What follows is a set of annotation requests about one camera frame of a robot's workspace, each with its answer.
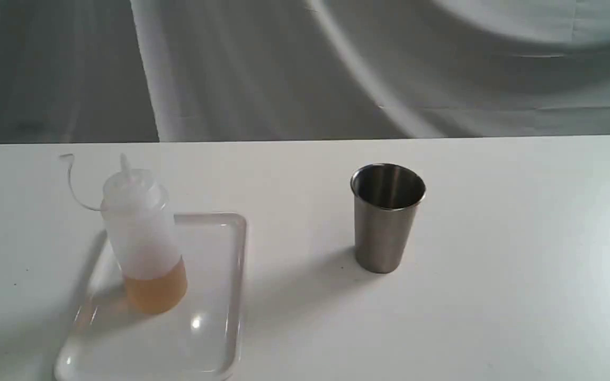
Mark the translucent squeeze bottle amber liquid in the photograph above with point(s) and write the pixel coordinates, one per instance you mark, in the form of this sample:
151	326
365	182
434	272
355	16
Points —
140	229

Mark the stainless steel cup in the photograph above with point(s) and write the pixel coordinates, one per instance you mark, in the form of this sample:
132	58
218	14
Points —
386	198

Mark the white rectangular plastic tray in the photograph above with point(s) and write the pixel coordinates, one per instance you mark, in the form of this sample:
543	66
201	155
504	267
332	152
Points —
199	339

